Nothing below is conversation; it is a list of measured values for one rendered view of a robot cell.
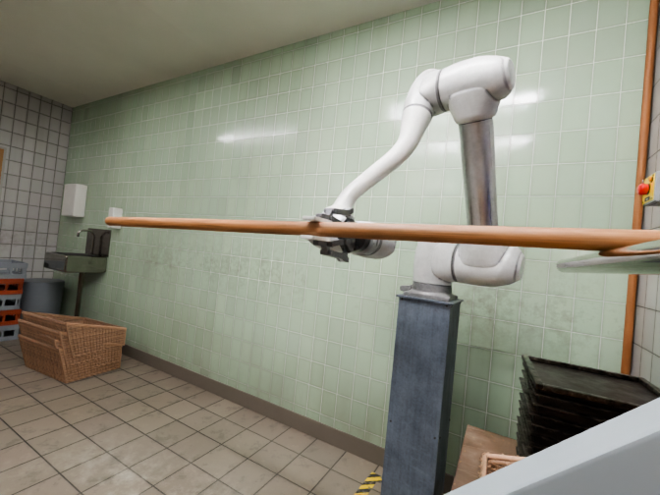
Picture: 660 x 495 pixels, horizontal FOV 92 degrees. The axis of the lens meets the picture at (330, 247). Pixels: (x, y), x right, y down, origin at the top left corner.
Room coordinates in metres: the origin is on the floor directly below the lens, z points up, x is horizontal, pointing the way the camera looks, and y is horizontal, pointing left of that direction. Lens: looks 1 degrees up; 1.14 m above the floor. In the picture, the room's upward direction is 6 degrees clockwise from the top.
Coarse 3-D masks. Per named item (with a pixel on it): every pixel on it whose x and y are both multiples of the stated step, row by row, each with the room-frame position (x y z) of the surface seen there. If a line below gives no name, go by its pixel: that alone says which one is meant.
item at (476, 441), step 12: (468, 432) 1.09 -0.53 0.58; (480, 432) 1.09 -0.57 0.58; (492, 432) 1.10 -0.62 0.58; (468, 444) 1.01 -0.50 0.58; (480, 444) 1.02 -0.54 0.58; (492, 444) 1.03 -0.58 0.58; (504, 444) 1.03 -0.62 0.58; (516, 444) 1.04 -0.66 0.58; (468, 456) 0.95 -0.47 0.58; (480, 456) 0.96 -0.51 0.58; (468, 468) 0.89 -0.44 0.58; (456, 480) 0.84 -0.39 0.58; (468, 480) 0.84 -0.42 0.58
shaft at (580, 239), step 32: (128, 224) 0.96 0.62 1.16; (160, 224) 0.88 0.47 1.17; (192, 224) 0.81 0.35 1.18; (224, 224) 0.75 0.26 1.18; (256, 224) 0.70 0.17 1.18; (288, 224) 0.66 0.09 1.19; (320, 224) 0.63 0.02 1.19; (352, 224) 0.59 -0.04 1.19; (384, 224) 0.56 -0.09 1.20; (416, 224) 0.54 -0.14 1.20
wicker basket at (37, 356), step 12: (24, 336) 2.46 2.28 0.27; (24, 348) 2.50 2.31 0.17; (36, 348) 2.42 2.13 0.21; (48, 348) 2.34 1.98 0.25; (36, 360) 2.47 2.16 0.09; (48, 360) 2.38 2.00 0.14; (60, 360) 2.30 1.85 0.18; (48, 372) 2.42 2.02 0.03; (72, 372) 2.38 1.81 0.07; (84, 372) 2.46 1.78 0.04; (96, 372) 2.54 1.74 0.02
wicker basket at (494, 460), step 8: (488, 456) 0.70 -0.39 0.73; (496, 456) 0.69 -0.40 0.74; (504, 456) 0.69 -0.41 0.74; (512, 456) 0.68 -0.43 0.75; (480, 464) 0.67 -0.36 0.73; (488, 464) 0.69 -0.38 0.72; (496, 464) 0.69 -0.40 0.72; (504, 464) 0.68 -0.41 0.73; (480, 472) 0.65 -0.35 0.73; (488, 472) 0.66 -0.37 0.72
